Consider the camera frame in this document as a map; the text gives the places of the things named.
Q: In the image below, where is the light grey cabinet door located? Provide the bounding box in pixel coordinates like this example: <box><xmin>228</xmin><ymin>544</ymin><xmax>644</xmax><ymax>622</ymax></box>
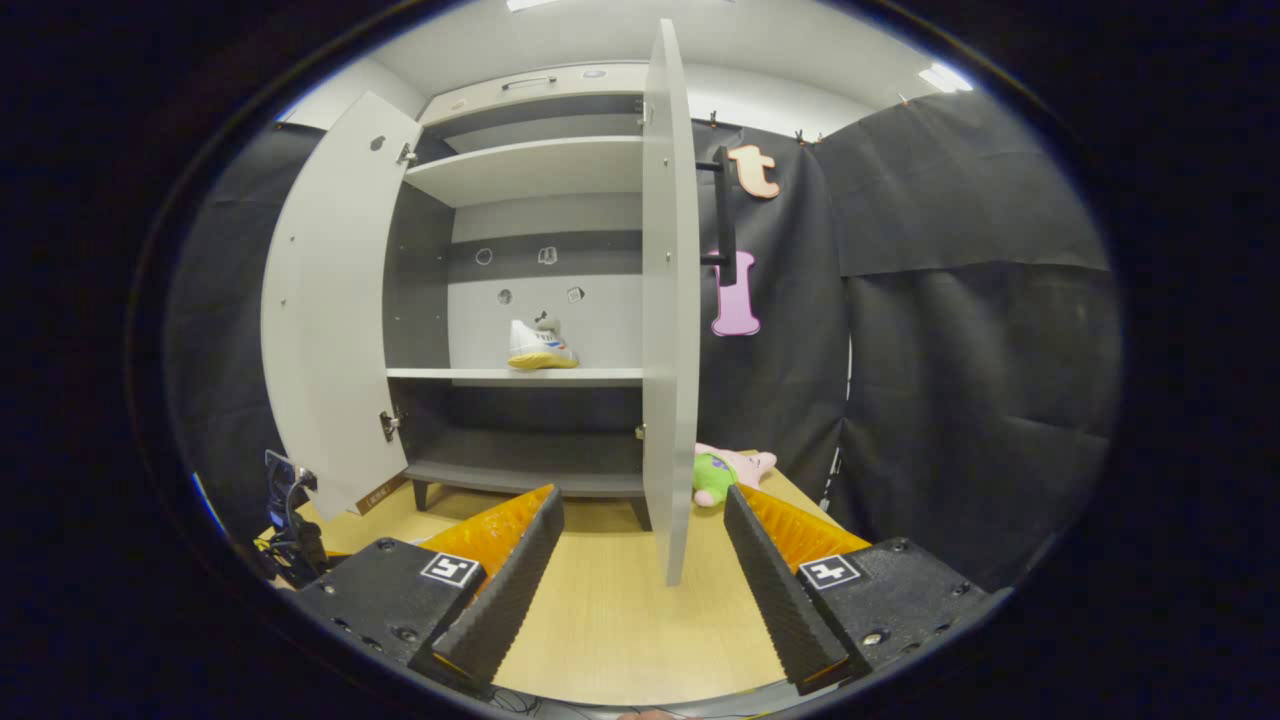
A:
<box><xmin>260</xmin><ymin>92</ymin><xmax>423</xmax><ymax>521</ymax></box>
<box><xmin>640</xmin><ymin>18</ymin><xmax>703</xmax><ymax>588</ymax></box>

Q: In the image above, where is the small white shoe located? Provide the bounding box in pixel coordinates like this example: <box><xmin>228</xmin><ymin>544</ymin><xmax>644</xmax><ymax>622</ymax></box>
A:
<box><xmin>507</xmin><ymin>312</ymin><xmax>581</xmax><ymax>372</ymax></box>

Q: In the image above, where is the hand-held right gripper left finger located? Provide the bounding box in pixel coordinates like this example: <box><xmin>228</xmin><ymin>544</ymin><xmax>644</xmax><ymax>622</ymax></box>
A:
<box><xmin>290</xmin><ymin>484</ymin><xmax>566</xmax><ymax>691</ymax></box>

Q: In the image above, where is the light grey cabinet drawer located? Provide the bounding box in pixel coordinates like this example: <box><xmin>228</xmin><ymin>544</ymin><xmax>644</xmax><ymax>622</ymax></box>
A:
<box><xmin>418</xmin><ymin>62</ymin><xmax>651</xmax><ymax>129</ymax></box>

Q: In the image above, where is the pink starfish plush toy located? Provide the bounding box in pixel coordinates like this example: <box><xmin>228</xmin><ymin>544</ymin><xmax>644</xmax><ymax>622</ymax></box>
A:
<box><xmin>692</xmin><ymin>442</ymin><xmax>779</xmax><ymax>508</ymax></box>

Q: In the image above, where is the black cable bundle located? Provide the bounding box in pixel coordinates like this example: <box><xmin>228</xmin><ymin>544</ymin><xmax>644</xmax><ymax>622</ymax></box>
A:
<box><xmin>255</xmin><ymin>450</ymin><xmax>333</xmax><ymax>591</ymax></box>

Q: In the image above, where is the black backdrop cloth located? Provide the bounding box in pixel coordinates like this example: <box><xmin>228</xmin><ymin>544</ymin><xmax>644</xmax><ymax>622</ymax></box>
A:
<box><xmin>165</xmin><ymin>90</ymin><xmax>1126</xmax><ymax>591</ymax></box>

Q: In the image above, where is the light grey shoe cabinet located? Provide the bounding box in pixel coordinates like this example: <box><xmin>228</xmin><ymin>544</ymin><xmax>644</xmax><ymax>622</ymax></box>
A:
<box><xmin>383</xmin><ymin>62</ymin><xmax>656</xmax><ymax>531</ymax></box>

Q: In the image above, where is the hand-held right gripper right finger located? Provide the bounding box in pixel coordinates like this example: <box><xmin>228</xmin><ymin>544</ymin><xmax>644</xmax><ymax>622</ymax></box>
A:
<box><xmin>722</xmin><ymin>484</ymin><xmax>1011</xmax><ymax>696</ymax></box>

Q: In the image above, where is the black bar door handle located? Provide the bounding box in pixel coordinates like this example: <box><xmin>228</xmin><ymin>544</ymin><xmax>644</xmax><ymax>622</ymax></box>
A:
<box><xmin>697</xmin><ymin>147</ymin><xmax>739</xmax><ymax>288</ymax></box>

